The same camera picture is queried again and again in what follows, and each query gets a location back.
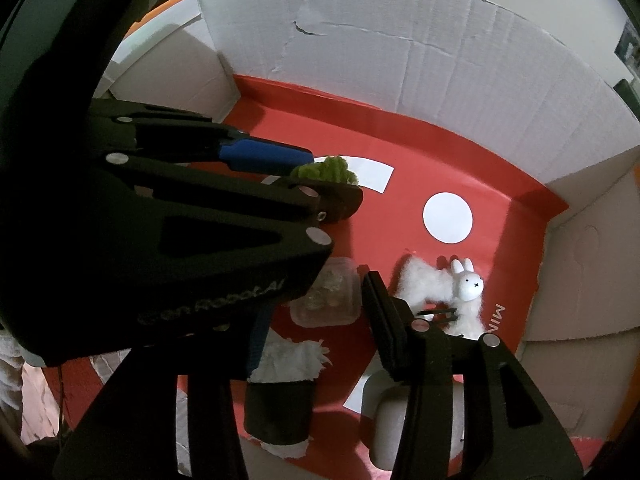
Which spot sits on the green plush toy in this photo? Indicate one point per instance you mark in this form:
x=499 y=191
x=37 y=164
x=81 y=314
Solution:
x=330 y=170

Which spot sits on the orange cardboard box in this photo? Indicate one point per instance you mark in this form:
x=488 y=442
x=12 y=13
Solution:
x=450 y=85

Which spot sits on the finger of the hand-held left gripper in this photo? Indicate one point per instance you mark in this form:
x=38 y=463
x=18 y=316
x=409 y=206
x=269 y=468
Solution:
x=240 y=200
x=260 y=156

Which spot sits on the grey rounded case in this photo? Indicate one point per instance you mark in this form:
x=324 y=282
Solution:
x=380 y=430

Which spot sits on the clear plastic container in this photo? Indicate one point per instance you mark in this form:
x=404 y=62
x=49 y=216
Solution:
x=330 y=305

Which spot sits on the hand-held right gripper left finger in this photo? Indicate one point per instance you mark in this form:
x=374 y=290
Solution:
x=257 y=345

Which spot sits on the black and white plush roll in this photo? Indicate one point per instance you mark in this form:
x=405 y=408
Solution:
x=280 y=405

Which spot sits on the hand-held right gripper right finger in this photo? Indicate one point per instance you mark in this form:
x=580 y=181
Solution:
x=382 y=320

